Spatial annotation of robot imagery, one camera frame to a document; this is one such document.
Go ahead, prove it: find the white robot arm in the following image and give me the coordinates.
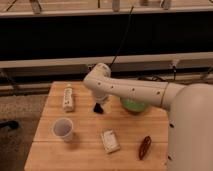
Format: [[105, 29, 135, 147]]
[[83, 63, 213, 171]]

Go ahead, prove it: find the white wrapped packet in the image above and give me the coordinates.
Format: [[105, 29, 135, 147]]
[[101, 130, 120, 154]]

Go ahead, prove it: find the red brown pepper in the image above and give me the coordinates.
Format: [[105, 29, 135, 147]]
[[138, 136, 152, 160]]

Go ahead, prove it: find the black hanging cable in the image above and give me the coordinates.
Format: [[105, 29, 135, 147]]
[[108, 4, 135, 68]]

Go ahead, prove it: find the black chair base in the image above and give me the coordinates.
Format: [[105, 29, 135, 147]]
[[0, 120, 19, 129]]

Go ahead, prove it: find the green ceramic bowl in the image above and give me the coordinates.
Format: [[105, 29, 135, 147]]
[[120, 98, 148, 113]]

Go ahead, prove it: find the white power strip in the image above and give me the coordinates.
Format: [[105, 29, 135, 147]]
[[62, 84, 74, 112]]

